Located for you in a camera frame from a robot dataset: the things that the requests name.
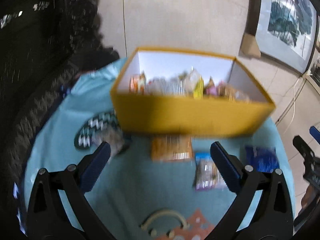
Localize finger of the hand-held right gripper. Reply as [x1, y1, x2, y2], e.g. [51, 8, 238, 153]
[292, 135, 320, 180]
[309, 126, 320, 142]

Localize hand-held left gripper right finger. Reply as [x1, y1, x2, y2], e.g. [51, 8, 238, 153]
[206, 141, 293, 240]

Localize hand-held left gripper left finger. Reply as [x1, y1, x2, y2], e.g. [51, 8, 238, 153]
[26, 141, 115, 240]

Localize yellow cardboard box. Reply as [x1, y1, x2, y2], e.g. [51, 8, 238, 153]
[110, 46, 277, 138]

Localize orange bread packet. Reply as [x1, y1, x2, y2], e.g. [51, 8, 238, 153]
[129, 72, 147, 94]

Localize clear packet with barcode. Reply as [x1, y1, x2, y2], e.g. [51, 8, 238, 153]
[147, 76, 187, 96]

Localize purple edged snack packet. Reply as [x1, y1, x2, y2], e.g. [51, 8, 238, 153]
[194, 152, 227, 191]

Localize grey clear snack packet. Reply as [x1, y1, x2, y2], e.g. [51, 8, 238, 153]
[102, 127, 126, 156]

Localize blue snack packet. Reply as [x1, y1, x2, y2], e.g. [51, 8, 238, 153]
[245, 146, 280, 173]

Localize orange cracker packet with barcode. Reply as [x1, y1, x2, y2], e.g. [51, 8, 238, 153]
[151, 135, 193, 162]

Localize light blue printed tablecloth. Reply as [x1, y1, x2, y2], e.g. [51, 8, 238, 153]
[22, 57, 297, 240]

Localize framed ink painting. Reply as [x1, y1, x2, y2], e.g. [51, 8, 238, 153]
[305, 47, 320, 93]

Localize framed lotus painting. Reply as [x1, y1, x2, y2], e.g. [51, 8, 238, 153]
[246, 0, 320, 75]

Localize dark carved wooden screen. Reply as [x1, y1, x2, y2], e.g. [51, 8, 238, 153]
[0, 0, 121, 230]

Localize white cable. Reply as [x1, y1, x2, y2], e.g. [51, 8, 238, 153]
[275, 76, 307, 128]

